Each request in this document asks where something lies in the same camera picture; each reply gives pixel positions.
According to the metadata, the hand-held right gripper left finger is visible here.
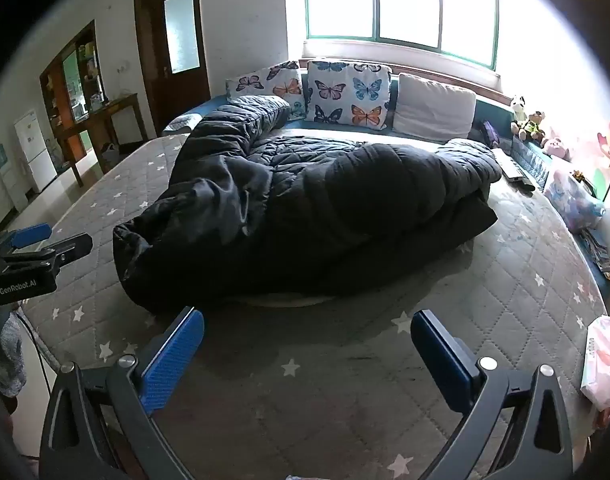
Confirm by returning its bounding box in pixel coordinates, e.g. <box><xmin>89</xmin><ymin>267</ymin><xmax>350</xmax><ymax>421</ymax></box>
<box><xmin>39</xmin><ymin>306</ymin><xmax>206</xmax><ymax>480</ymax></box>

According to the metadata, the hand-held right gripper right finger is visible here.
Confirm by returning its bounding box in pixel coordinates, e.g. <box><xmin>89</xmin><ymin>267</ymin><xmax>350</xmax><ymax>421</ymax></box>
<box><xmin>411</xmin><ymin>309</ymin><xmax>574</xmax><ymax>480</ymax></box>

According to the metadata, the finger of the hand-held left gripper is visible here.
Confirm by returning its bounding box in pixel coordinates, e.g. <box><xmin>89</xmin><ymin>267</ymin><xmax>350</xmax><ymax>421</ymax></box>
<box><xmin>2</xmin><ymin>233</ymin><xmax>94</xmax><ymax>277</ymax></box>
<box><xmin>0</xmin><ymin>223</ymin><xmax>53</xmax><ymax>261</ymax></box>

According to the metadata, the black puffer jacket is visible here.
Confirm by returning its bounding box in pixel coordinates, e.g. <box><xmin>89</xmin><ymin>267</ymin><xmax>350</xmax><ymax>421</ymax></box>
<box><xmin>112</xmin><ymin>95</ymin><xmax>503</xmax><ymax>316</ymax></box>

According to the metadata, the white teal box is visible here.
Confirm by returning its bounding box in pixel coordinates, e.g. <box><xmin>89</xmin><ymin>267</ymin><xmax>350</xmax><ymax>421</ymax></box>
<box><xmin>0</xmin><ymin>144</ymin><xmax>20</xmax><ymax>211</ymax></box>

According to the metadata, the white refrigerator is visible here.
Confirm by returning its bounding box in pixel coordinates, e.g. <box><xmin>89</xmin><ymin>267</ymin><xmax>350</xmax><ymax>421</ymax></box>
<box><xmin>12</xmin><ymin>108</ymin><xmax>58</xmax><ymax>195</ymax></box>

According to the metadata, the grey star-print mattress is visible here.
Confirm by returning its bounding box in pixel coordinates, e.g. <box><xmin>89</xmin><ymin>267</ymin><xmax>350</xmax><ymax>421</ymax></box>
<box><xmin>15</xmin><ymin>132</ymin><xmax>610</xmax><ymax>480</ymax></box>

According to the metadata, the wooden display cabinet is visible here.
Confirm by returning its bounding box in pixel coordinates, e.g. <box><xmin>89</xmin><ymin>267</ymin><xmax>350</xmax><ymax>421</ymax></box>
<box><xmin>39</xmin><ymin>20</ymin><xmax>110</xmax><ymax>176</ymax></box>

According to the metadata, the wooden side table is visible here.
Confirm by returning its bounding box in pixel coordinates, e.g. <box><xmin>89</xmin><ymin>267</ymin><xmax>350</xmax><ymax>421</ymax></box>
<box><xmin>55</xmin><ymin>92</ymin><xmax>150</xmax><ymax>188</ymax></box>

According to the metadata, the pink white plastic packet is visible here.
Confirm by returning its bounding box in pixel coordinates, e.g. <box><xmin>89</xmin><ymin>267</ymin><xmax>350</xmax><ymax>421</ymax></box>
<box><xmin>580</xmin><ymin>312</ymin><xmax>610</xmax><ymax>411</ymax></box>

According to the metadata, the small patterned cushion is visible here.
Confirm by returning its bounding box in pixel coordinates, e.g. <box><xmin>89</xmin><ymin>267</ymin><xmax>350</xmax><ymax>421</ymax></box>
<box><xmin>162</xmin><ymin>112</ymin><xmax>203</xmax><ymax>136</ymax></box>

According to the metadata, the dark wooden door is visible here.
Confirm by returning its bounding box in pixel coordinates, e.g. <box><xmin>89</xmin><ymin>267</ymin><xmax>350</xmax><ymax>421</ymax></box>
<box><xmin>134</xmin><ymin>0</ymin><xmax>212</xmax><ymax>137</ymax></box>

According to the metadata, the clear bag of toys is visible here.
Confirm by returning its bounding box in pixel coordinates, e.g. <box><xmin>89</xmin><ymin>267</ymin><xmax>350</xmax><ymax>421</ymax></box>
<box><xmin>544</xmin><ymin>167</ymin><xmax>608</xmax><ymax>233</ymax></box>

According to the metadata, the pink pig plush toy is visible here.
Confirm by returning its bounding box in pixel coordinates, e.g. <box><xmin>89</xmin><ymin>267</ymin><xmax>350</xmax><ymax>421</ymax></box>
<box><xmin>542</xmin><ymin>127</ymin><xmax>570</xmax><ymax>161</ymax></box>

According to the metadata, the brown bear plush toy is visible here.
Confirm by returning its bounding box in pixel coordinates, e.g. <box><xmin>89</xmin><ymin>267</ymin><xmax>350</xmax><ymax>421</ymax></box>
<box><xmin>517</xmin><ymin>110</ymin><xmax>546</xmax><ymax>143</ymax></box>

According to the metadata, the plain grey pillow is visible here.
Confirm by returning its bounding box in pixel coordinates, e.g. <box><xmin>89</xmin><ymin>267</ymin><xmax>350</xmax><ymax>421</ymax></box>
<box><xmin>392</xmin><ymin>73</ymin><xmax>477</xmax><ymax>142</ymax></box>

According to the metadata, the panda plush toy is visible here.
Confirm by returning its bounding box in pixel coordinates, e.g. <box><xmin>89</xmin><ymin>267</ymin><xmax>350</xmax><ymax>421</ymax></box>
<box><xmin>510</xmin><ymin>94</ymin><xmax>530</xmax><ymax>126</ymax></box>

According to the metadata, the small butterfly-print pillow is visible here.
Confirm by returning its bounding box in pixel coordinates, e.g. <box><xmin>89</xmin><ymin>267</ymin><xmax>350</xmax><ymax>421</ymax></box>
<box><xmin>226</xmin><ymin>61</ymin><xmax>306</xmax><ymax>121</ymax></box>

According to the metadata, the large butterfly-print pillow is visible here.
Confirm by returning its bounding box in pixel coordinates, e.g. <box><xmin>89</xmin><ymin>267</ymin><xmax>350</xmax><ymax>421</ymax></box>
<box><xmin>305</xmin><ymin>60</ymin><xmax>393</xmax><ymax>131</ymax></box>

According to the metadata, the green-framed window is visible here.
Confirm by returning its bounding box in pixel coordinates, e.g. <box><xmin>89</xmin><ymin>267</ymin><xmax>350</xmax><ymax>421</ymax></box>
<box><xmin>302</xmin><ymin>0</ymin><xmax>500</xmax><ymax>72</ymax></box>

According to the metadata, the black cable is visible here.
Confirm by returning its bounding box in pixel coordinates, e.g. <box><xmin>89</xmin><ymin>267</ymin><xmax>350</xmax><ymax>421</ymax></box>
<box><xmin>15</xmin><ymin>305</ymin><xmax>52</xmax><ymax>401</ymax></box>

